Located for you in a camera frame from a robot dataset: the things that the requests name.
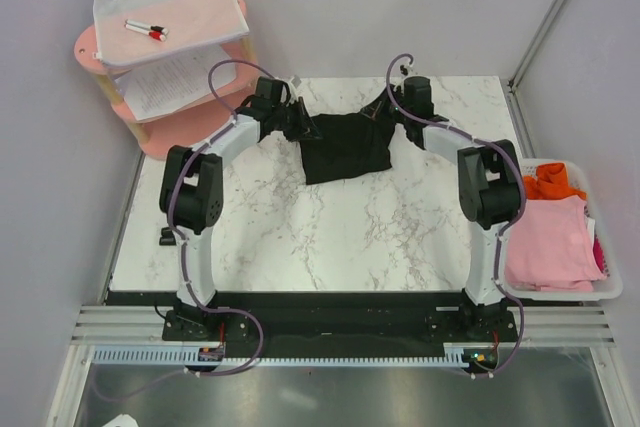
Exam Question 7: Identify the black cap whiteboard marker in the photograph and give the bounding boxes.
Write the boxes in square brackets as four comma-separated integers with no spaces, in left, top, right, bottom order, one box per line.
[125,19,169,35]

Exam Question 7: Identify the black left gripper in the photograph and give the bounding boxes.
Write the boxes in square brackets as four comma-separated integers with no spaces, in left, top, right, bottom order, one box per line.
[271,98,322,143]

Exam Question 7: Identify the purple cable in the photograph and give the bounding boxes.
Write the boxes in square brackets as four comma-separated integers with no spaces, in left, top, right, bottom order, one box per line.
[89,59,291,401]
[387,52,529,379]

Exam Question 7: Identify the white slotted cable duct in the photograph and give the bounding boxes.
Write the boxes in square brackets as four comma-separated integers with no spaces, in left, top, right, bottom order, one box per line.
[92,345,469,368]

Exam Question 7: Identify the purple cap marker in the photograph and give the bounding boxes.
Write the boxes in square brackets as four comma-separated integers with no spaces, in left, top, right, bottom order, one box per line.
[159,227,176,246]

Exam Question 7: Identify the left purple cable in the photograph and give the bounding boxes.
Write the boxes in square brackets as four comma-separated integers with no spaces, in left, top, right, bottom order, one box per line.
[89,59,291,401]

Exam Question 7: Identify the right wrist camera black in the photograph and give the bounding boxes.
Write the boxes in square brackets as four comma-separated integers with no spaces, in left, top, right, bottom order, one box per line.
[403,76,433,110]

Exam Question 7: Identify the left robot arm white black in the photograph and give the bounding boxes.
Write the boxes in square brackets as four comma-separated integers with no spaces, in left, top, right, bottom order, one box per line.
[159,96,321,340]

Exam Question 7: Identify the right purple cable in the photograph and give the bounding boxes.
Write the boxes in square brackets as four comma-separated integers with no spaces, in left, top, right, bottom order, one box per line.
[387,52,529,379]

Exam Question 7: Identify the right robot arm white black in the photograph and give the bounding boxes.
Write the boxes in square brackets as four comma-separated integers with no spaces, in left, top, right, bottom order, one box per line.
[360,92,526,341]

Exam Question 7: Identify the white plastic laundry basket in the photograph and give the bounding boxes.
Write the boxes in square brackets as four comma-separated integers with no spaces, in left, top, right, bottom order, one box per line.
[504,158,622,302]

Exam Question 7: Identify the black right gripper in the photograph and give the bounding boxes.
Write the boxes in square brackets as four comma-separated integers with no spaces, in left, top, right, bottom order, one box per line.
[361,84,412,127]

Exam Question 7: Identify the printed paper sheets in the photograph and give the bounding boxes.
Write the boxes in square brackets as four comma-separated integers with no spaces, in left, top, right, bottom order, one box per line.
[116,46,230,121]

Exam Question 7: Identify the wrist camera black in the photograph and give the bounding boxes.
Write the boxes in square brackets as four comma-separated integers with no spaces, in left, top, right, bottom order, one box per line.
[254,76,291,104]
[403,76,433,110]

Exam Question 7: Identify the black printed t-shirt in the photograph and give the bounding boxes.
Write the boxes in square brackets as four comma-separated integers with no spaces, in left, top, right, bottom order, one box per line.
[300,112,396,185]

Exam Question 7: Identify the pink three-tier wooden shelf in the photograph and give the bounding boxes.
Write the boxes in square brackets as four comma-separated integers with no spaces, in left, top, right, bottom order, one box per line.
[75,0,258,159]

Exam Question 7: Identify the pink t-shirt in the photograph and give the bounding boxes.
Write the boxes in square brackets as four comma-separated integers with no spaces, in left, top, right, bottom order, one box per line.
[505,196,606,292]

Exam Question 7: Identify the white mesh zipper pouch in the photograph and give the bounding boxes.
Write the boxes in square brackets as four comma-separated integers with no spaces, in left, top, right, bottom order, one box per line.
[93,0,249,69]

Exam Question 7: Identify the red cap whiteboard marker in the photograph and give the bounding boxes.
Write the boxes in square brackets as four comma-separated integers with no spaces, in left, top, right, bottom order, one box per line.
[125,24,166,42]

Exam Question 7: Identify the aluminium rail frame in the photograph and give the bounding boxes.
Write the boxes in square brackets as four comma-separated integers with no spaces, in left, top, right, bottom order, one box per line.
[72,306,615,348]

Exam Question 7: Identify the orange t-shirt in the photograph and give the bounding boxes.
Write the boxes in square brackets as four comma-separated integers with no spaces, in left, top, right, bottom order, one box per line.
[523,162,587,201]

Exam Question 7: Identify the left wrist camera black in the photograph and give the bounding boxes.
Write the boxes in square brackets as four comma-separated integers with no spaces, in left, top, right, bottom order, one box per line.
[254,76,291,104]

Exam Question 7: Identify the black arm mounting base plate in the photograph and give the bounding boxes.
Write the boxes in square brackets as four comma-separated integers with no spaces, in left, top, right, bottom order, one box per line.
[162,292,518,357]

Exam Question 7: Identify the magenta garment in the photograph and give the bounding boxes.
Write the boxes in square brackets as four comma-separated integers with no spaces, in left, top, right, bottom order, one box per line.
[593,238,609,277]

